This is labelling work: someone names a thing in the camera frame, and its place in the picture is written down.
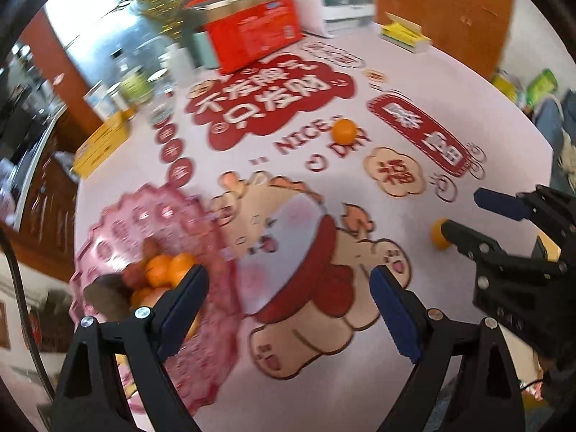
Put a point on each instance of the white blue carton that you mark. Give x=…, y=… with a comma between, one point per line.
x=100, y=101

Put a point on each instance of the mandarin orange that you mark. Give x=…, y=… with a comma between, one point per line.
x=344, y=132
x=147, y=296

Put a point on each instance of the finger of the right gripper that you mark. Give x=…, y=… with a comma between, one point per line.
x=552, y=211
x=485, y=251

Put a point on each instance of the red snack package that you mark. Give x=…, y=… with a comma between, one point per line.
x=244, y=31

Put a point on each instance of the larger orange in tray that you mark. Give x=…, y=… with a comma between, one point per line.
x=157, y=271

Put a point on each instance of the clear glass bottle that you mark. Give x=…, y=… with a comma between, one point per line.
x=133, y=83

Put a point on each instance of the printed cartoon table mat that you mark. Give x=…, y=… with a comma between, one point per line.
x=297, y=209

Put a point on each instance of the yellow sponge box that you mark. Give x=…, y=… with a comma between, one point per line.
x=405, y=34

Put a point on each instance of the white plastic squeeze bottle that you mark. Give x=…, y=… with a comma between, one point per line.
x=180, y=65

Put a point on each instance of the small orange near edge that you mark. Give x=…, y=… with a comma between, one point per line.
x=437, y=236

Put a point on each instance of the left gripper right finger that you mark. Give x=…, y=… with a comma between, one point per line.
x=486, y=396

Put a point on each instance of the yellow cardboard box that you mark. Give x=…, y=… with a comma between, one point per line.
x=99, y=146

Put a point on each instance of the teal ceramic canister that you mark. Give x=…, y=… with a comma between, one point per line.
x=206, y=53

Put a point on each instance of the clear drinking glass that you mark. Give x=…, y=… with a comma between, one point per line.
x=161, y=105

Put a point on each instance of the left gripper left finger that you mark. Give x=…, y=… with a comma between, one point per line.
x=90, y=396

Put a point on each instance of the smaller orange in tray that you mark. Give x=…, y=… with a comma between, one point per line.
x=179, y=267

